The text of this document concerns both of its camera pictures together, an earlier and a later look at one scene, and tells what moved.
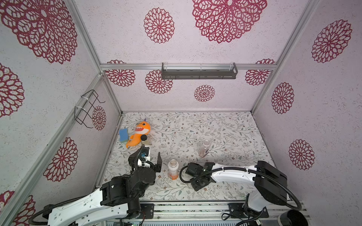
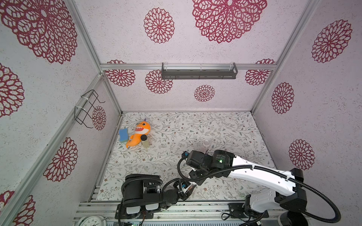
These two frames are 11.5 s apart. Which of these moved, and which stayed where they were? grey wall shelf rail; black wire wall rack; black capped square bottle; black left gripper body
Moved: black left gripper body
Stayed: black wire wall rack; black capped square bottle; grey wall shelf rail
